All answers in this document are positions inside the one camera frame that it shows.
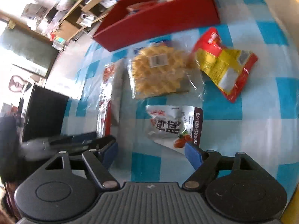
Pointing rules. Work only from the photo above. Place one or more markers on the red orange snack packet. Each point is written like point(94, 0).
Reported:
point(106, 79)

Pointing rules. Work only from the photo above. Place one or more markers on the white silver snack packet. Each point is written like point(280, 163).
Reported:
point(163, 126)

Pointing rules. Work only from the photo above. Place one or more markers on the black furniture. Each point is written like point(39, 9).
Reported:
point(44, 112)

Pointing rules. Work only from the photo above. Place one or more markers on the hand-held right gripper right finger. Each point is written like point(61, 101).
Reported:
point(193, 155)

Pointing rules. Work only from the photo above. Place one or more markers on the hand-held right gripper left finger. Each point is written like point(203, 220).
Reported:
point(109, 155)

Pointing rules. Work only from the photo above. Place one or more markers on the red cardboard box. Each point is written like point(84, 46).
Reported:
point(163, 21)

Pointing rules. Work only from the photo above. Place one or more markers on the clear waffle packet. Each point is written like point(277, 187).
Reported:
point(158, 77)

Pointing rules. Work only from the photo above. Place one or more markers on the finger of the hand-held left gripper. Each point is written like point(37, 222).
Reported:
point(72, 141)

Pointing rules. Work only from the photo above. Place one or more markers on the blue white checkered cloth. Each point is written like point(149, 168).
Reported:
point(257, 133)

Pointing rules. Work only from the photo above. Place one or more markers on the red yellow snack packet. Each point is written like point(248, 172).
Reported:
point(222, 67)

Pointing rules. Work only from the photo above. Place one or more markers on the wooden television stand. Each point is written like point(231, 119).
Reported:
point(72, 26)

